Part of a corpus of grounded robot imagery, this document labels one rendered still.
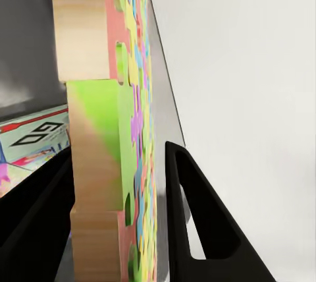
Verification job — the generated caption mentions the board game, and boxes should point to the board game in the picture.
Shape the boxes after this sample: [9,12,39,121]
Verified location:
[0,105,70,198]

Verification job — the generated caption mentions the jigsaw puzzle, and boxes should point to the jigsaw puzzle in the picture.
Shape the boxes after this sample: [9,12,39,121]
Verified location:
[53,0,157,282]

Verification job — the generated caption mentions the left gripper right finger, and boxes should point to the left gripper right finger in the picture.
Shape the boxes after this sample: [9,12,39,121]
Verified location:
[165,141,276,282]

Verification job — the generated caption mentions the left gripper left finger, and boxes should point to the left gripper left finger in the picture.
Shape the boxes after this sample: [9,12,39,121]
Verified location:
[0,146,75,282]

